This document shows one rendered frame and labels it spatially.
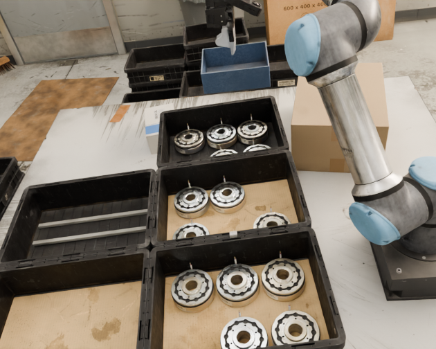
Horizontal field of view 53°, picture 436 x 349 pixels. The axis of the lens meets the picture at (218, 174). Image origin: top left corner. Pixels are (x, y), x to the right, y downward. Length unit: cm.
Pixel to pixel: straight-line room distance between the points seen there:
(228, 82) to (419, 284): 75
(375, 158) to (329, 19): 31
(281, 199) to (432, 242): 40
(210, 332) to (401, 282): 48
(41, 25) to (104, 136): 261
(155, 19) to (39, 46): 113
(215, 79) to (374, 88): 59
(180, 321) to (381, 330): 49
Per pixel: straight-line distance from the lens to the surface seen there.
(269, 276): 107
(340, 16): 99
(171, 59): 312
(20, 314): 124
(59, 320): 118
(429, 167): 111
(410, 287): 122
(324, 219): 140
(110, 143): 186
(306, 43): 94
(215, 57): 143
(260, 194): 129
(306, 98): 156
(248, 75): 130
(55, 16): 434
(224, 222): 123
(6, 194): 235
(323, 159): 152
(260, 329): 101
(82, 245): 131
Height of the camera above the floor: 175
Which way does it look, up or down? 42 degrees down
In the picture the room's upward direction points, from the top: 10 degrees counter-clockwise
